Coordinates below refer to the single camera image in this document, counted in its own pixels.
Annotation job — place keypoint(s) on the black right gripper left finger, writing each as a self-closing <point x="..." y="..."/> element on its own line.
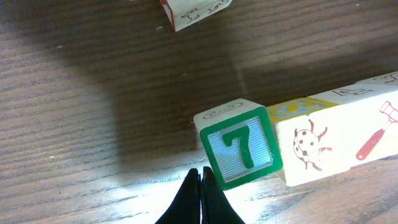
<point x="185" y="207"/>

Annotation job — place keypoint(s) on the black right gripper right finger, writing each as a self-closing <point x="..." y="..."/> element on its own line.
<point x="215" y="208"/>

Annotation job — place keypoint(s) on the green number 7 block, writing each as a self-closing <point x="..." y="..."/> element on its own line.
<point x="239" y="141"/>

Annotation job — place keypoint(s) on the white hammer block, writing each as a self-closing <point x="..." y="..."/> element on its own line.
<point x="362" y="124"/>

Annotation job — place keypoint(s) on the red letter M block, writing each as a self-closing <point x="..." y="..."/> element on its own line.
<point x="386" y="79"/>

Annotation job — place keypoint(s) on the white block with drawing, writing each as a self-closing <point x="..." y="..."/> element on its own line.
<point x="183" y="13"/>

